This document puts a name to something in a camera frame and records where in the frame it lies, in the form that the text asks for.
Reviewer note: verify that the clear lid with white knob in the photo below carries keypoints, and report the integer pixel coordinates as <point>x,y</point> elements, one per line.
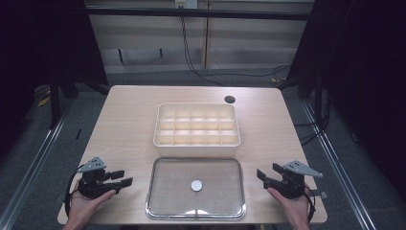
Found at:
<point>178,198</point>

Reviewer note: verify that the small black floor piece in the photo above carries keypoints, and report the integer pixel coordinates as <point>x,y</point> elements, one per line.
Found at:
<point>78,133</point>

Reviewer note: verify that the person's left hand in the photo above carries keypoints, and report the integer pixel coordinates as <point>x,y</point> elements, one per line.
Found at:
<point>83,207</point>

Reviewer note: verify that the black metal stand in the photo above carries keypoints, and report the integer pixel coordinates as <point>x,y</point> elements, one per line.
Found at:
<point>55,102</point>

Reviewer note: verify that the dark curtain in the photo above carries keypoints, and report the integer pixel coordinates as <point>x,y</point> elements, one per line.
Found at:
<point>360,64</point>
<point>38,48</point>

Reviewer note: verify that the black horizontal frame bar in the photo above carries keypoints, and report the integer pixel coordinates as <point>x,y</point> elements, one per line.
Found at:
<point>143,12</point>

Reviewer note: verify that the metal floor rail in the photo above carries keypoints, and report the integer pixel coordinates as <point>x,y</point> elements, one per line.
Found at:
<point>338,166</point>
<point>38,159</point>

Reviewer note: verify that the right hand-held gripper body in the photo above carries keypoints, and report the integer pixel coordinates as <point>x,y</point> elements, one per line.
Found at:
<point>292,185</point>

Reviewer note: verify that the person's right hand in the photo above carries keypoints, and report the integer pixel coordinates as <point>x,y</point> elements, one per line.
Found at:
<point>292,206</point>

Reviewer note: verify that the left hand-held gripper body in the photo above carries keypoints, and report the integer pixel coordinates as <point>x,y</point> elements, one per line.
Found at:
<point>92,187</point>

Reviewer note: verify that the white wall power outlet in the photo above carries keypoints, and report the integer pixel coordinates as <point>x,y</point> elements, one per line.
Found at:
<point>186,4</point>

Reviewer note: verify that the white compartment storage box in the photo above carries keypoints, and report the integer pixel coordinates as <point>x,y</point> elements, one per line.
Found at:
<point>196,127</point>

